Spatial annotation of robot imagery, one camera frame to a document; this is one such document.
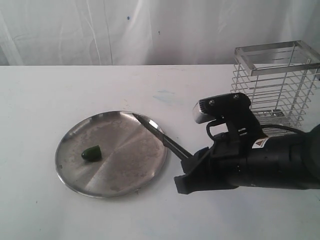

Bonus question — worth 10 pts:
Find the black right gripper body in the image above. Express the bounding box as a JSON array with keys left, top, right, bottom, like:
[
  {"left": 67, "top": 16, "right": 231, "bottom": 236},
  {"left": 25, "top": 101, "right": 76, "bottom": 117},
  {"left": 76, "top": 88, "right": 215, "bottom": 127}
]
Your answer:
[{"left": 199, "top": 133, "right": 253, "bottom": 190}]

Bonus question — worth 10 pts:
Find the black handled serrated knife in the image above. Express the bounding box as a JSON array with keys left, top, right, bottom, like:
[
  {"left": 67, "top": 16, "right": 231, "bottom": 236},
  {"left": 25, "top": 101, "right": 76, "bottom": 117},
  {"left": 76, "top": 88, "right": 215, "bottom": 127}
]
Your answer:
[{"left": 132, "top": 113, "right": 193, "bottom": 161}]

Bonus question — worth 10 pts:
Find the green cucumber piece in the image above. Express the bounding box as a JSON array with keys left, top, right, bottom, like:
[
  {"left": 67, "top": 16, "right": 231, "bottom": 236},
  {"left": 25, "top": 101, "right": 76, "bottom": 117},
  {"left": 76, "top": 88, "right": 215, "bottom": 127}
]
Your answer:
[{"left": 81, "top": 145, "right": 102, "bottom": 162}]

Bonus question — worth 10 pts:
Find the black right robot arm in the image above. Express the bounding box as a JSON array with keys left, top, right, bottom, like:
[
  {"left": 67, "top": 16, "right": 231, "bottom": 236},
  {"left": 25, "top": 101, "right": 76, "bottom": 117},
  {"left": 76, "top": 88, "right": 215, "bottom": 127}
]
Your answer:
[{"left": 174, "top": 126, "right": 320, "bottom": 195}]

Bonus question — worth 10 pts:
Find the round steel plate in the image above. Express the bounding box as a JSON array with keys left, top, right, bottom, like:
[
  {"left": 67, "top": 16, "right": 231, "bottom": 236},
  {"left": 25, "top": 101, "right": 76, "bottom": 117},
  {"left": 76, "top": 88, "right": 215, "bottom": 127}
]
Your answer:
[{"left": 55, "top": 111, "right": 167, "bottom": 199}]

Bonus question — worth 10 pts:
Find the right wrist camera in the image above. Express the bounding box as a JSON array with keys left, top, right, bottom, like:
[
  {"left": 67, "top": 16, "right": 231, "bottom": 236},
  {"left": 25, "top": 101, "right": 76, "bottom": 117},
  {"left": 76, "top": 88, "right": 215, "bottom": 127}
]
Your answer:
[{"left": 192, "top": 92, "right": 251, "bottom": 124}]

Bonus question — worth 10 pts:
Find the steel wire utensil rack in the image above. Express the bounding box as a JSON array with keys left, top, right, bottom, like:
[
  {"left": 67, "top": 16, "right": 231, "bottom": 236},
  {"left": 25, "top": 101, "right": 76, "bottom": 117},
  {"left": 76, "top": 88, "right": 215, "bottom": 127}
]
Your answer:
[{"left": 230, "top": 40, "right": 320, "bottom": 130}]

